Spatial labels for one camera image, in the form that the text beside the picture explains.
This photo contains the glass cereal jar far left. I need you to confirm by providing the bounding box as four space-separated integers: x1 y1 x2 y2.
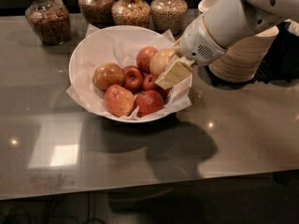
25 0 71 45

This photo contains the red-green apple left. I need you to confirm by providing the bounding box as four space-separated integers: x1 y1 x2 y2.
93 63 124 91

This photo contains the red apple front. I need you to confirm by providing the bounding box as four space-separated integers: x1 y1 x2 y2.
135 90 164 118

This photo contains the white bowl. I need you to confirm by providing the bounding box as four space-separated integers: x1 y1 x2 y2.
67 26 192 123

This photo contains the white paper liner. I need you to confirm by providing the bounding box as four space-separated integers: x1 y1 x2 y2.
65 22 192 121

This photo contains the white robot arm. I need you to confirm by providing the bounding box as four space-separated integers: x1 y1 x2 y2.
155 0 299 90

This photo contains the black mat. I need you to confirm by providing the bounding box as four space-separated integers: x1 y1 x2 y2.
206 21 299 85

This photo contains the small red apple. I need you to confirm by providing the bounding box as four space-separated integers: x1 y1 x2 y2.
142 74 158 91

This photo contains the yellow-red apple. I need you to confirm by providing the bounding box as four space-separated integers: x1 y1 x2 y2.
149 49 176 77

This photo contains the glass cereal jar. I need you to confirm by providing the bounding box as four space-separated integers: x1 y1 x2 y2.
78 0 115 27
150 0 188 35
111 0 150 28
25 0 71 45

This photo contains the dark red apple center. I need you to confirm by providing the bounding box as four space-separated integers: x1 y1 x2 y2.
123 65 144 92

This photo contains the orange-red apple front left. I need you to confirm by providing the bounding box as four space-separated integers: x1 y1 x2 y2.
105 84 135 118

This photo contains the red apple top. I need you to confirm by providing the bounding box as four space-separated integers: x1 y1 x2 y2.
136 46 158 73

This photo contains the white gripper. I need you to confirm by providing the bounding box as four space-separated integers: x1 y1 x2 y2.
155 14 226 90

